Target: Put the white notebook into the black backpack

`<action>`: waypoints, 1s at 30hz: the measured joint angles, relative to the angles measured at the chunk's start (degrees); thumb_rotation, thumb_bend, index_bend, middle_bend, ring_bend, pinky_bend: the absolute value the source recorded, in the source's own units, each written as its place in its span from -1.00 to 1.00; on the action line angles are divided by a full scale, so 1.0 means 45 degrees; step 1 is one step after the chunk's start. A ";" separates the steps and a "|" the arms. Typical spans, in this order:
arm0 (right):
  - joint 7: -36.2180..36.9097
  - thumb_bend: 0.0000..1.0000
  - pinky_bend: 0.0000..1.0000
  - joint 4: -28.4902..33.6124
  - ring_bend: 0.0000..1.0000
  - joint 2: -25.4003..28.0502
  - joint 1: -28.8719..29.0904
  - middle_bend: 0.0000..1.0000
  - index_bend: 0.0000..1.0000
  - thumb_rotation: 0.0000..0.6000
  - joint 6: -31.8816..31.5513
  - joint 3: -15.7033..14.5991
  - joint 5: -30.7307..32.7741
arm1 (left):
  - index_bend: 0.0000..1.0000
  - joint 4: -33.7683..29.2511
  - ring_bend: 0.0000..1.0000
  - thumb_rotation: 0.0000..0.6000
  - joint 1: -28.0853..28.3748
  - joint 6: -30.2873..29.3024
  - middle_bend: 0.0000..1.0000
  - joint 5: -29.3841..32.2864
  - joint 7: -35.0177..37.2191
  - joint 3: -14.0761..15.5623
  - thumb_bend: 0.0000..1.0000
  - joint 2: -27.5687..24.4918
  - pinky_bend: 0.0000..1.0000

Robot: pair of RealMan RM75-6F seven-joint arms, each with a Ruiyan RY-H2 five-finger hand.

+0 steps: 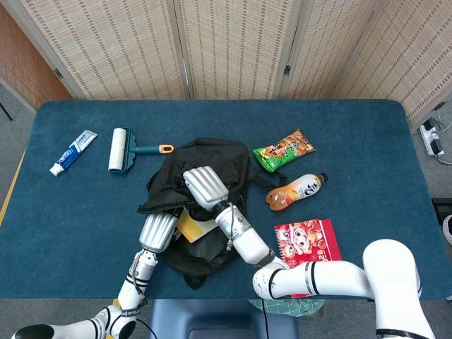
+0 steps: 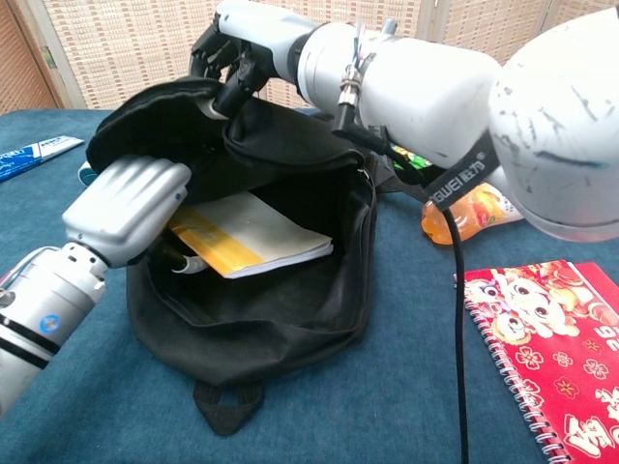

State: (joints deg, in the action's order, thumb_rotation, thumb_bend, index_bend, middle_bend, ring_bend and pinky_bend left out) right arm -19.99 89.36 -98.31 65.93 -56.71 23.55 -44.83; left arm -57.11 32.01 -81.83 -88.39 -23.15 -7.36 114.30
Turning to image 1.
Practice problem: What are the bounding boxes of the green patterned cloth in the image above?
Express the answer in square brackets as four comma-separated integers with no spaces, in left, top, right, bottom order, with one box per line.
[249,299,326,318]

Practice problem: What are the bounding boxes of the red spiral calendar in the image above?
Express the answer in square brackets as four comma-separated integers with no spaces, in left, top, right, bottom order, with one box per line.
[274,218,343,299]

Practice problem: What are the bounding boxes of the yellow white notebook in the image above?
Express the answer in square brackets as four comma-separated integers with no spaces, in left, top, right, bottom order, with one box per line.
[175,208,217,244]

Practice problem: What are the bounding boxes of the white power strip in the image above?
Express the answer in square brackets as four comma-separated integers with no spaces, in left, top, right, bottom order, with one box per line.
[419,118,445,157]

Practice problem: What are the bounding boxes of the teal lint roller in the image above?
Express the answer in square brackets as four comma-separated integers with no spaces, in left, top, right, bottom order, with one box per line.
[107,127,176,175]

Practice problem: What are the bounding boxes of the blue table cloth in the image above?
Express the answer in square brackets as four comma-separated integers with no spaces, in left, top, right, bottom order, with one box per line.
[0,99,452,301]

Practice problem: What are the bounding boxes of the orange drink bottle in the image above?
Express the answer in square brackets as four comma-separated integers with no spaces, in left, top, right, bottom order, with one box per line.
[266,172,329,212]

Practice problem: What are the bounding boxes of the green orange snack bag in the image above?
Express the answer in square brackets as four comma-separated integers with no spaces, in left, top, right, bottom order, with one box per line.
[252,129,316,174]

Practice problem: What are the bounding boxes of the woven folding screen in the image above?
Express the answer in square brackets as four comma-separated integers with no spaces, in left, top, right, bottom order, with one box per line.
[5,0,452,121]

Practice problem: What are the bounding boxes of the black box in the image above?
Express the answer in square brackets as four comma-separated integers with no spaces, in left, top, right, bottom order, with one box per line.
[431,197,452,227]

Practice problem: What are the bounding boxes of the dark blue chair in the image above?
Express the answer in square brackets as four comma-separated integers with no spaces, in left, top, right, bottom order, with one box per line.
[150,299,299,339]

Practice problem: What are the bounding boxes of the blue white toothpaste tube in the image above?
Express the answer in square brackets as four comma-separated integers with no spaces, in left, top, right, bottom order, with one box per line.
[49,129,99,177]

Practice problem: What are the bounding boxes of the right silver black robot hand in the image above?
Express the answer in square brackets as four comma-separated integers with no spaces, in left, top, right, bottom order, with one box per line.
[182,165,230,213]

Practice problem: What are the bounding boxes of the black fabric backpack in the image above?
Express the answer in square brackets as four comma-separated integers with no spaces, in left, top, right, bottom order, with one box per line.
[136,137,289,290]

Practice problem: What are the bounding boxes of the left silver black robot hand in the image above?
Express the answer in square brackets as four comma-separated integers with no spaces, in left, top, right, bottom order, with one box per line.
[138,208,184,254]

